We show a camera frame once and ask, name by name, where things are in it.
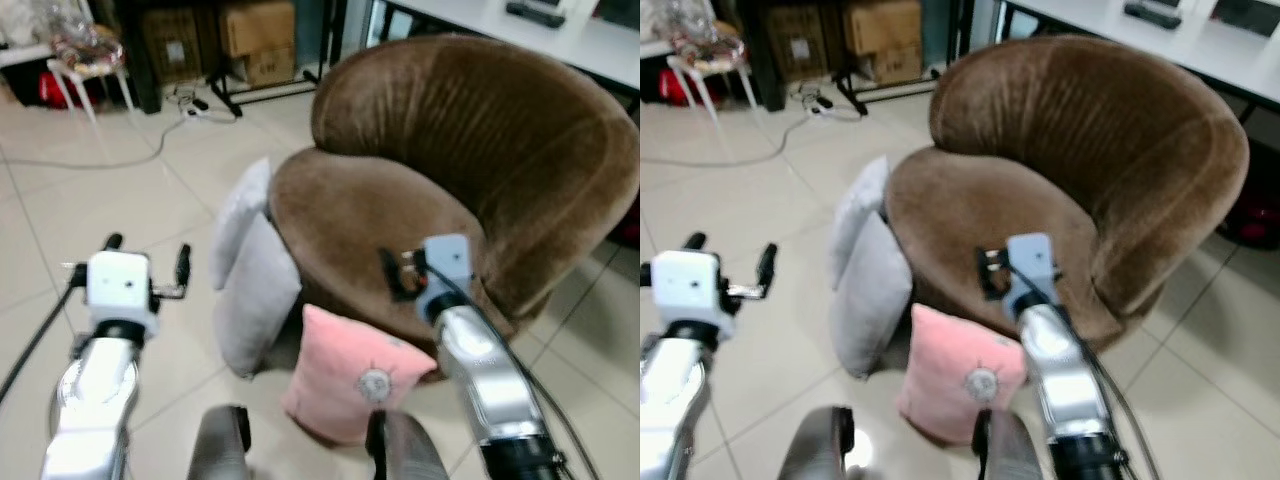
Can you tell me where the small pale grey pillow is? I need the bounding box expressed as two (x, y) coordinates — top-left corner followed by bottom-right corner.
(828, 155), (891, 291)
(208, 157), (273, 292)

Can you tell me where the large grey pillow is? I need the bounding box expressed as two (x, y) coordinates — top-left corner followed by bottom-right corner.
(213, 212), (303, 380)
(830, 212), (913, 380)

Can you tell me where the pink square pillow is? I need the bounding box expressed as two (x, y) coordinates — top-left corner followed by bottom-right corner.
(282, 303), (439, 447)
(896, 303), (1031, 447)

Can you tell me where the red and black object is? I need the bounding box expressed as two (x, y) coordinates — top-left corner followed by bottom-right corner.
(1213, 170), (1280, 251)
(608, 195), (641, 250)

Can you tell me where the brown velvet tub armchair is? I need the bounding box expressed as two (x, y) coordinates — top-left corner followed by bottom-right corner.
(884, 35), (1251, 353)
(268, 35), (641, 353)

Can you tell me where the red bag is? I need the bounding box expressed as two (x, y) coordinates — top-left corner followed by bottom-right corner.
(37, 70), (103, 110)
(660, 68), (723, 107)

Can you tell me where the grey right robot leg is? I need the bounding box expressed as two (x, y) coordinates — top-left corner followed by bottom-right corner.
(971, 407), (1047, 480)
(364, 407), (451, 480)

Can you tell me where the grey robot leg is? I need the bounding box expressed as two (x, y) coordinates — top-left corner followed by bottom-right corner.
(188, 404), (254, 480)
(364, 407), (451, 480)
(971, 407), (1047, 480)
(777, 404), (857, 480)

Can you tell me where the grey left robot leg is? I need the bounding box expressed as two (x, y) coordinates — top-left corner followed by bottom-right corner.
(777, 404), (857, 480)
(188, 404), (254, 480)

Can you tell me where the white stool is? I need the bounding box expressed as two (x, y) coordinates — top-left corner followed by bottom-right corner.
(45, 55), (138, 124)
(666, 52), (761, 123)

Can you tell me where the clear plastic wrapped bundle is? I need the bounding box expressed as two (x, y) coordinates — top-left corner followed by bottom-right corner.
(50, 22), (127, 73)
(668, 20), (747, 71)

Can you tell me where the dark brown cardboard box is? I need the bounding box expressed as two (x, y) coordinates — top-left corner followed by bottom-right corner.
(140, 7), (207, 84)
(765, 4), (830, 82)

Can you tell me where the small light cardboard box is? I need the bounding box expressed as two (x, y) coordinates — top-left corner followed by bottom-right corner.
(867, 47), (924, 87)
(242, 48), (299, 90)

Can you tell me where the long white desk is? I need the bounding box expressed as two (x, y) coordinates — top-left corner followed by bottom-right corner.
(990, 0), (1280, 116)
(368, 0), (641, 99)

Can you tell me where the large light cardboard box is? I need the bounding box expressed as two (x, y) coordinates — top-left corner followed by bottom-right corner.
(218, 0), (299, 59)
(842, 0), (924, 59)

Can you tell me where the black flat device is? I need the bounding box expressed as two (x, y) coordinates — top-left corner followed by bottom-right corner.
(505, 0), (567, 30)
(1122, 0), (1185, 30)

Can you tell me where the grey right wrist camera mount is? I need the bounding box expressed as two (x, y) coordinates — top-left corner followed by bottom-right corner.
(414, 234), (474, 322)
(1002, 232), (1057, 320)

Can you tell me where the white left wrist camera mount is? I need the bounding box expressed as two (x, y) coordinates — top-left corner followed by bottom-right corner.
(650, 250), (724, 325)
(85, 250), (162, 337)

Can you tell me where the grey floor cable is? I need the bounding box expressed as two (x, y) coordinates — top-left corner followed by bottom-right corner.
(0, 115), (191, 170)
(640, 110), (816, 170)

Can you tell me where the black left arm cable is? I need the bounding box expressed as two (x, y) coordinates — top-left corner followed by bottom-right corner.
(0, 260), (91, 403)

